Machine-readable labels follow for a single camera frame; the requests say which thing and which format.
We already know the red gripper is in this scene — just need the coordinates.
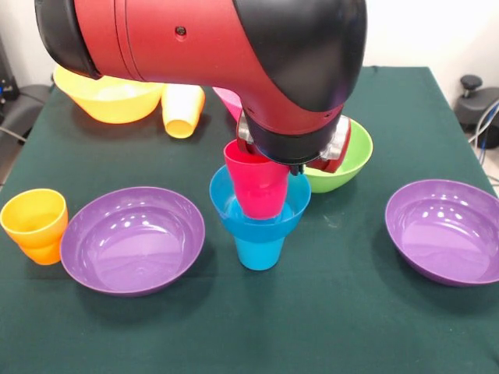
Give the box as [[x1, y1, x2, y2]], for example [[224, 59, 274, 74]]
[[235, 111, 352, 178]]

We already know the black grey chair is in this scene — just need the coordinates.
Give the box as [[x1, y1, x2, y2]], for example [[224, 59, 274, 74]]
[[0, 83, 54, 142]]

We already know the black equipment box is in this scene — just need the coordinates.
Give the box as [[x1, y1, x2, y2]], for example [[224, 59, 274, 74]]
[[0, 37, 20, 103]]

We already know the dark green tablecloth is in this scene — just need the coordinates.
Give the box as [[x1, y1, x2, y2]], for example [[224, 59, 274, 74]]
[[0, 65, 499, 374]]

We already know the light blue cable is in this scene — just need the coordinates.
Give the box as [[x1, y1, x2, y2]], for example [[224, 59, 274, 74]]
[[467, 99, 499, 147]]

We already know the blue plastic cup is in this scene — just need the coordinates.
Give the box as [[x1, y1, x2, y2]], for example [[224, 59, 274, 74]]
[[232, 233, 285, 271]]

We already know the small blue plastic bowl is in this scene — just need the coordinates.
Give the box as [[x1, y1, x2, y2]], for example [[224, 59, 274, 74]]
[[209, 164, 312, 245]]

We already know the shallow purple plastic bowl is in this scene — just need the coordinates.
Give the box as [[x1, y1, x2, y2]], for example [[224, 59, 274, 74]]
[[384, 178, 499, 288], [59, 186, 207, 298]]

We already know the green plastic bowl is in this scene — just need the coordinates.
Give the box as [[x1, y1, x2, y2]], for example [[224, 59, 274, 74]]
[[303, 118, 374, 194]]

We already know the black stand with knob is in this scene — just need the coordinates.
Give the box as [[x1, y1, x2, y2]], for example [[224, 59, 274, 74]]
[[454, 75, 499, 133]]

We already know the red plastic cup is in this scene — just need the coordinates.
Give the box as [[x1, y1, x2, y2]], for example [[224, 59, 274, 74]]
[[223, 139, 292, 220]]

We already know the large orange plastic bowl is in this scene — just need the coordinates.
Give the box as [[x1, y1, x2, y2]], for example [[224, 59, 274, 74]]
[[52, 65, 165, 125]]

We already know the large pink plastic bowl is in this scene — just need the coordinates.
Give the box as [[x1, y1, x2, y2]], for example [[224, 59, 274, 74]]
[[212, 86, 245, 122]]

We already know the yellow orange plastic cup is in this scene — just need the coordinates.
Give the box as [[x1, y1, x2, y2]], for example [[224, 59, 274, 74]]
[[161, 83, 207, 139]]

